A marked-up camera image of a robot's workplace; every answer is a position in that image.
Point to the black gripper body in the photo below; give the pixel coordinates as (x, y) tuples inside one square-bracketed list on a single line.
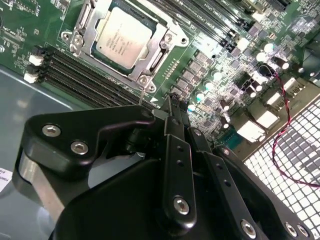
[(112, 212)]

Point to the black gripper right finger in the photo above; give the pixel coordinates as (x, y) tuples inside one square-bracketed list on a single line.
[(230, 200)]

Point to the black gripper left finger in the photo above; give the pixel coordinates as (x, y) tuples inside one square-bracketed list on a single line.
[(62, 140)]

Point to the silver CPU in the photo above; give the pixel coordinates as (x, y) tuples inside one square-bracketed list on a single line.
[(122, 37)]

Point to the metal socket cover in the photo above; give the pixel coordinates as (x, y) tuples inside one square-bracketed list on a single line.
[(93, 25)]

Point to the metal locking lever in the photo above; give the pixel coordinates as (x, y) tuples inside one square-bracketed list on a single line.
[(142, 96), (81, 22)]

